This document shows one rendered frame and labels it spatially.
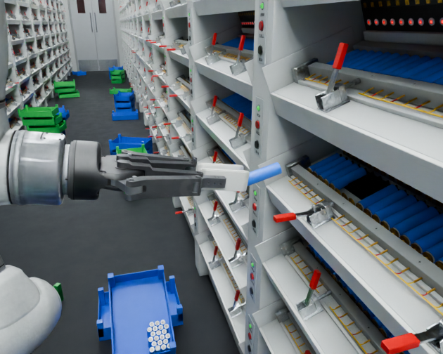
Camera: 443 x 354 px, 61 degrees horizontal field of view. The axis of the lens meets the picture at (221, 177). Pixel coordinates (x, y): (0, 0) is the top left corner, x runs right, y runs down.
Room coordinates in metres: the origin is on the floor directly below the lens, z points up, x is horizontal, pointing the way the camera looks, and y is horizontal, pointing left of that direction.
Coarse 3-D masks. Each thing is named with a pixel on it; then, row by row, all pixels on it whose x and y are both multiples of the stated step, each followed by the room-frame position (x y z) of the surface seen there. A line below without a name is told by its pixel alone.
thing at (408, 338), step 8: (440, 320) 0.29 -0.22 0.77; (440, 328) 0.29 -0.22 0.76; (400, 336) 0.28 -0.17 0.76; (408, 336) 0.28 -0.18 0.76; (416, 336) 0.28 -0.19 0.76; (424, 336) 0.28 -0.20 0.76; (432, 336) 0.28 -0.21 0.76; (440, 336) 0.28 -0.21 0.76; (384, 344) 0.27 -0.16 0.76; (392, 344) 0.27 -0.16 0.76; (400, 344) 0.27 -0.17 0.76; (408, 344) 0.27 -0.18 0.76; (416, 344) 0.27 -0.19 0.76; (392, 352) 0.27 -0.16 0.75
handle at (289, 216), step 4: (312, 208) 0.54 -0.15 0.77; (292, 212) 0.54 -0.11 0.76; (300, 212) 0.55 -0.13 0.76; (304, 212) 0.55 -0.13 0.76; (308, 212) 0.54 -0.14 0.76; (312, 212) 0.54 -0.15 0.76; (276, 216) 0.53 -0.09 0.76; (280, 216) 0.53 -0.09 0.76; (284, 216) 0.53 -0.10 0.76; (288, 216) 0.53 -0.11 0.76; (292, 216) 0.53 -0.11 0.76; (296, 216) 0.53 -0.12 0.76; (300, 216) 0.54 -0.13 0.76; (276, 220) 0.52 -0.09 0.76; (280, 220) 0.53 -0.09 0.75; (284, 220) 0.53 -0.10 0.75; (288, 220) 0.53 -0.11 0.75
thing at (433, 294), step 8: (312, 192) 0.62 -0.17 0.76; (336, 216) 0.54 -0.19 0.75; (352, 224) 0.51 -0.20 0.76; (360, 232) 0.48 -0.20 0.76; (368, 240) 0.46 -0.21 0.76; (376, 248) 0.44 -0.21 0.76; (384, 256) 0.43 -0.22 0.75; (392, 264) 0.41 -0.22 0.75; (400, 264) 0.40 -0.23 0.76; (408, 272) 0.39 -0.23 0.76; (424, 288) 0.36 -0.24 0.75; (432, 296) 0.35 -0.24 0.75; (440, 296) 0.34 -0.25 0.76
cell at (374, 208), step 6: (396, 192) 0.53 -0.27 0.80; (402, 192) 0.52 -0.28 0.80; (384, 198) 0.52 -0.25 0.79; (390, 198) 0.52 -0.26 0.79; (396, 198) 0.52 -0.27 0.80; (402, 198) 0.52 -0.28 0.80; (372, 204) 0.52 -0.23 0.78; (378, 204) 0.51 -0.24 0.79; (384, 204) 0.51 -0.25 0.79; (372, 210) 0.51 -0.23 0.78; (378, 210) 0.51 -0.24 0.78
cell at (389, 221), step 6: (414, 204) 0.49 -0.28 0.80; (420, 204) 0.49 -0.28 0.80; (426, 204) 0.48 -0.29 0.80; (402, 210) 0.48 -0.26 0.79; (408, 210) 0.48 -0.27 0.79; (414, 210) 0.48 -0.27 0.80; (420, 210) 0.48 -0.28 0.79; (390, 216) 0.48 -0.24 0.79; (396, 216) 0.48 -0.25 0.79; (402, 216) 0.47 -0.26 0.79; (408, 216) 0.48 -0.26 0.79; (390, 222) 0.47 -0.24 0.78; (396, 222) 0.47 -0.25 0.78
